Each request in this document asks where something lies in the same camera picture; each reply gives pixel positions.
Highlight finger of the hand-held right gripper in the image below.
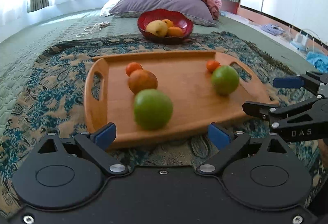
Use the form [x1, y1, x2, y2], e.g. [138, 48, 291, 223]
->
[242, 96, 328, 129]
[273, 72, 328, 96]

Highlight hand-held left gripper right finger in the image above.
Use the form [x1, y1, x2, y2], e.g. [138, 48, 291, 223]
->
[196, 123, 291, 176]

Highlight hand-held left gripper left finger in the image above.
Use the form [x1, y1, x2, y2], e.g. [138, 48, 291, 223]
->
[37, 122, 129, 176]

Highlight small green apple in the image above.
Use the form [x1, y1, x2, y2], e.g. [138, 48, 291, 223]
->
[211, 65, 240, 96]

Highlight wooden tray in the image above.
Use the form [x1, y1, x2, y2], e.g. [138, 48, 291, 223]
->
[83, 50, 280, 150]

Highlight large green apple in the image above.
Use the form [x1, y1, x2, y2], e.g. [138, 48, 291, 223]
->
[133, 89, 174, 130]

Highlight small tangerine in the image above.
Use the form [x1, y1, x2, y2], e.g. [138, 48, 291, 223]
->
[206, 60, 221, 73]
[125, 62, 143, 77]

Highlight large orange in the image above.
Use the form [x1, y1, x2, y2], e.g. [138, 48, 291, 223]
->
[128, 70, 158, 95]

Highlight light blue cloth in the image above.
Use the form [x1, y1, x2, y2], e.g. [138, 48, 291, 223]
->
[306, 51, 328, 73]

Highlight white power adapter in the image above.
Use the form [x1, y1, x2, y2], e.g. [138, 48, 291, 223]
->
[289, 29, 310, 46]

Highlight blue patterned blanket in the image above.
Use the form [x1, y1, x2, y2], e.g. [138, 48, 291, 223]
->
[0, 32, 328, 212]

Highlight dark red box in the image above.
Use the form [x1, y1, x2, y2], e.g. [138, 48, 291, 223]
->
[219, 0, 239, 13]

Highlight red bowl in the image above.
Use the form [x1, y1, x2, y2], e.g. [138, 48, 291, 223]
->
[137, 8, 194, 44]

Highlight yellow pear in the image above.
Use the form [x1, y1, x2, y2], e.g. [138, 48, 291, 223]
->
[146, 20, 168, 37]

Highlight green quilt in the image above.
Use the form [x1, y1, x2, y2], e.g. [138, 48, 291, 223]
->
[0, 8, 328, 137]

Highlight white pillow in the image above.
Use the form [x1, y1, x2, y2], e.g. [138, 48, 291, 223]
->
[100, 0, 131, 17]

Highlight white charger cable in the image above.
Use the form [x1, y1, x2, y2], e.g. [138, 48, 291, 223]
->
[76, 21, 110, 37]

